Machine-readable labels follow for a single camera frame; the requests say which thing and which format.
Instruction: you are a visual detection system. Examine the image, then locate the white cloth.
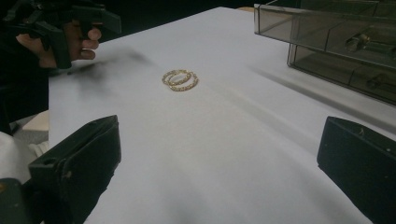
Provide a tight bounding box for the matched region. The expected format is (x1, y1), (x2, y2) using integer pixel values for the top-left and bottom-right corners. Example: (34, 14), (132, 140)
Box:
(0, 130), (50, 185)

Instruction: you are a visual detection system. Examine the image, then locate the gold chain bracelet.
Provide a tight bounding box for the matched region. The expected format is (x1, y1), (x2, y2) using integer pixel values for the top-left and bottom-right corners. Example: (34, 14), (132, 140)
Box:
(161, 68), (200, 92)

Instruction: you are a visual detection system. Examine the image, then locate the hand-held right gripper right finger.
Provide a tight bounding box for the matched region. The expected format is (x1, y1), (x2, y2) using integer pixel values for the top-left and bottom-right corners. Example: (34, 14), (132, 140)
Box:
(317, 116), (396, 224)

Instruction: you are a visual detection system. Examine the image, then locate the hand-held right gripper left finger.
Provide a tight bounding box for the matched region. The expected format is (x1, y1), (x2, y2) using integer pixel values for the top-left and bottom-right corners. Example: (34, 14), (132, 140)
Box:
(28, 114), (122, 224)

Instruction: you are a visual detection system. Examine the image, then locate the smoky clear drawer organizer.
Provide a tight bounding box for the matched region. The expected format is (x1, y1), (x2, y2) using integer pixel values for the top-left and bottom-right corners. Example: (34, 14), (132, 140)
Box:
(253, 0), (396, 106)

